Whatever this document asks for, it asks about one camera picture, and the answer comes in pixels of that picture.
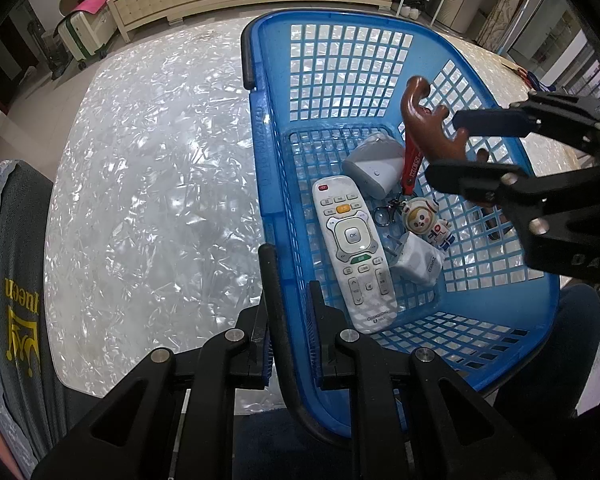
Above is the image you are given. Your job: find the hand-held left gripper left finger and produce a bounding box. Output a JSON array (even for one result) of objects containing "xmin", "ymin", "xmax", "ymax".
[{"xmin": 30, "ymin": 305, "xmax": 273, "ymax": 480}]

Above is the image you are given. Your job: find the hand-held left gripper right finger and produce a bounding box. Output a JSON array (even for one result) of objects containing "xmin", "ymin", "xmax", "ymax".
[{"xmin": 305, "ymin": 280, "xmax": 556, "ymax": 480}]

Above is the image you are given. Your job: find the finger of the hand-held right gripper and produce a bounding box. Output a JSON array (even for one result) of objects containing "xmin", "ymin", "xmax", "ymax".
[
  {"xmin": 424, "ymin": 156, "xmax": 600, "ymax": 241},
  {"xmin": 451, "ymin": 90, "xmax": 600, "ymax": 157}
]

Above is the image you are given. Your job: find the red lanyard strap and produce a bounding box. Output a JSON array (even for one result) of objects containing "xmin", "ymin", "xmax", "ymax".
[{"xmin": 402, "ymin": 130, "xmax": 424, "ymax": 197}]

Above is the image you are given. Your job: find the brown wooden slingshot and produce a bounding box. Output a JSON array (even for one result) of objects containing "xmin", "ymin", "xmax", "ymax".
[{"xmin": 399, "ymin": 75, "xmax": 516, "ymax": 241}]

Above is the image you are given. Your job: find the astronaut keychain figure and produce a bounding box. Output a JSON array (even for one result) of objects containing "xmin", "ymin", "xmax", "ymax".
[{"xmin": 401, "ymin": 197, "xmax": 454, "ymax": 252}]

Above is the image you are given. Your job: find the metal key ring clasp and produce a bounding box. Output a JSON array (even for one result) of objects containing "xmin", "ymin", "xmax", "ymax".
[{"xmin": 372, "ymin": 197, "xmax": 406, "ymax": 226}]

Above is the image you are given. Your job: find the white grey plastic device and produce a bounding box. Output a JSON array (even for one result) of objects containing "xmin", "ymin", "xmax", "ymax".
[{"xmin": 342, "ymin": 133, "xmax": 406, "ymax": 200}]

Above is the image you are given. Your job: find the small white charger cube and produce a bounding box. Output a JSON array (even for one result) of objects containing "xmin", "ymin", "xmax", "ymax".
[{"xmin": 390, "ymin": 232, "xmax": 445, "ymax": 286}]

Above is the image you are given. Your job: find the white remote control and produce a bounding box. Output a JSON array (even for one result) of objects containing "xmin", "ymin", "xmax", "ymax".
[{"xmin": 312, "ymin": 175, "xmax": 399, "ymax": 336}]

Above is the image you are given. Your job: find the blue plastic basket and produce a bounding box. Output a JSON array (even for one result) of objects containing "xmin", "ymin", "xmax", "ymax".
[{"xmin": 240, "ymin": 9, "xmax": 564, "ymax": 447}]

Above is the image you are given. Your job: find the grey chair with yellow print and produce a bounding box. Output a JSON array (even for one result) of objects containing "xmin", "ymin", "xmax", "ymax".
[{"xmin": 0, "ymin": 159, "xmax": 83, "ymax": 480}]

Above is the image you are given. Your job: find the white green suitcase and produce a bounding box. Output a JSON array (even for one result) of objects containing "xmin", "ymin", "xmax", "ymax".
[{"xmin": 54, "ymin": 7, "xmax": 117, "ymax": 69}]

